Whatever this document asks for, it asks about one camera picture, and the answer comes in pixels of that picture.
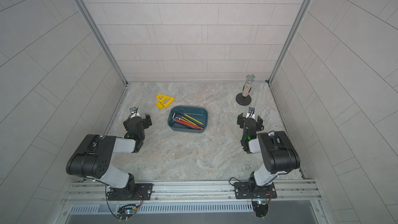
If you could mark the long black hex key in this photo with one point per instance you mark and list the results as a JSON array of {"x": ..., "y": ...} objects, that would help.
[{"x": 187, "y": 123}]

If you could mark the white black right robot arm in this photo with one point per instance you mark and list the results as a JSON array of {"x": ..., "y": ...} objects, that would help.
[{"x": 278, "y": 154}]

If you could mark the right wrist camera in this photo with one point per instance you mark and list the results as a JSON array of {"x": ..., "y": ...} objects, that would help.
[{"x": 251, "y": 111}]

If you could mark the black stand with glitter tube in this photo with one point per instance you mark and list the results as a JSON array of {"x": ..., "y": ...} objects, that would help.
[{"x": 244, "y": 98}]

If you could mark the red hex key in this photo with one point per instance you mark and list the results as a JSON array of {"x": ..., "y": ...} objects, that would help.
[{"x": 186, "y": 125}]

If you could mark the yellow hex key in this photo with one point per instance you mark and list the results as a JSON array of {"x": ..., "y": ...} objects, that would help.
[{"x": 193, "y": 119}]

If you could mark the teal plastic storage box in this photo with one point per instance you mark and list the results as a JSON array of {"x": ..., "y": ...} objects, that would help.
[{"x": 197, "y": 113}]

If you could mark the left green circuit board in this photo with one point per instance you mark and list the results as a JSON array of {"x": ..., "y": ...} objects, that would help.
[{"x": 126, "y": 212}]

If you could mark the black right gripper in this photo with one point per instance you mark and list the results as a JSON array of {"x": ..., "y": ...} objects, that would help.
[{"x": 242, "y": 125}]

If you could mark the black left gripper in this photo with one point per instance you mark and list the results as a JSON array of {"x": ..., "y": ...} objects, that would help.
[{"x": 144, "y": 122}]

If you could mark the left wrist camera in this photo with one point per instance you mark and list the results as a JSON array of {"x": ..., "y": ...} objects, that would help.
[{"x": 133, "y": 112}]

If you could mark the yellow plastic triangle holder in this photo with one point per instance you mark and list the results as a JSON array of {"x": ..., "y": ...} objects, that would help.
[{"x": 164, "y": 101}]

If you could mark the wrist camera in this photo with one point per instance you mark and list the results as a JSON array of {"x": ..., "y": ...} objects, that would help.
[
  {"x": 133, "y": 112},
  {"x": 251, "y": 111}
]

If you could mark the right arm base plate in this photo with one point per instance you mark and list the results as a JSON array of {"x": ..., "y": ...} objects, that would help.
[{"x": 246, "y": 190}]

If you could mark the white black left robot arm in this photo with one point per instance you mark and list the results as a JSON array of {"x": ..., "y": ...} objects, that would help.
[{"x": 92, "y": 159}]

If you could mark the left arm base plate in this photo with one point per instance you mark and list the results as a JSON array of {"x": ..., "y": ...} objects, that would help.
[{"x": 131, "y": 192}]

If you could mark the aluminium mounting rail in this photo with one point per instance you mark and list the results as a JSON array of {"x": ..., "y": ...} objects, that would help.
[{"x": 169, "y": 191}]

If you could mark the orange hex key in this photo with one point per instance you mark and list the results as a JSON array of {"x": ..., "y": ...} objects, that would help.
[{"x": 192, "y": 125}]

